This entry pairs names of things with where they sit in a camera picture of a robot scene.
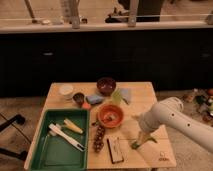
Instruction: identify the white kitchen utensil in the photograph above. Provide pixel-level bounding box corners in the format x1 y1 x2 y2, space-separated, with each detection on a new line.
49 124 85 152

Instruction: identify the green pepper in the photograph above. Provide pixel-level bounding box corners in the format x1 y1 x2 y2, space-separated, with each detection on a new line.
131 137 158 149

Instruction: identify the white cup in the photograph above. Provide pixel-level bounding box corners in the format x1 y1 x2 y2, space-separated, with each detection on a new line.
59 85 74 100

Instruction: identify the bunch of dark grapes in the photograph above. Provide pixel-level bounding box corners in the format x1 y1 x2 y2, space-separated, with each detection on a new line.
93 125 106 153

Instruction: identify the green plastic tray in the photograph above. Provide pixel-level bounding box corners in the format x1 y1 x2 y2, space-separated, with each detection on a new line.
29 109 89 171

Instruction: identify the yellow corn cob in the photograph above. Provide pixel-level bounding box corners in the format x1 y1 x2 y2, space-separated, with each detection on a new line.
64 119 83 134

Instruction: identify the black chair base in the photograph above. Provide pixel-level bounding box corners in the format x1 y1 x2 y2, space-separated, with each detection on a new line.
0 113 29 161

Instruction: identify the small orange fruit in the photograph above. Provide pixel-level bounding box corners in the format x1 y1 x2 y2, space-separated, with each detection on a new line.
82 102 91 110

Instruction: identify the green plastic cup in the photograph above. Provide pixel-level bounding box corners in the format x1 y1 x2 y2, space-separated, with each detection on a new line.
111 90 122 105

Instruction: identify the dark red bowl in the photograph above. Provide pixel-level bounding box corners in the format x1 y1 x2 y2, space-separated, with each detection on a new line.
96 77 116 96

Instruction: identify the small dark metal cup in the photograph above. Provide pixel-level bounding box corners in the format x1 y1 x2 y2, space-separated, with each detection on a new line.
73 92 84 106

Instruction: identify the grey blue cloth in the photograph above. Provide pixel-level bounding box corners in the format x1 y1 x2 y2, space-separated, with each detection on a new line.
120 88 131 105

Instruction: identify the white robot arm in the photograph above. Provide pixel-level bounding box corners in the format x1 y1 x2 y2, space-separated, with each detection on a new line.
131 97 213 153

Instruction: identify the orange bowl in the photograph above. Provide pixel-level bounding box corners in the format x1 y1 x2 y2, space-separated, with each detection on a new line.
97 104 124 129

